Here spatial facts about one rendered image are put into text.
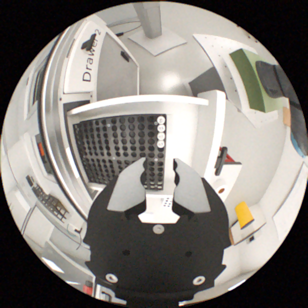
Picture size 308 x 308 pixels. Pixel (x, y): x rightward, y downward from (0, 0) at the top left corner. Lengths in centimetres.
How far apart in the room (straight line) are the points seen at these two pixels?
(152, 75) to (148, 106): 90
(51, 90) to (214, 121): 32
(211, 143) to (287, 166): 317
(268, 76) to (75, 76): 52
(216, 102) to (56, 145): 31
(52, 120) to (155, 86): 99
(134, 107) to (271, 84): 44
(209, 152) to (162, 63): 108
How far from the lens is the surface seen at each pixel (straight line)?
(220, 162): 24
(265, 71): 42
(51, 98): 25
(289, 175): 330
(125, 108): 27
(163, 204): 49
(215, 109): 19
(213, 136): 19
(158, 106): 25
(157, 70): 116
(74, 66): 29
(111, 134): 22
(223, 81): 41
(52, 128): 25
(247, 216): 269
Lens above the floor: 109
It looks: 62 degrees down
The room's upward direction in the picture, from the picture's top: 171 degrees counter-clockwise
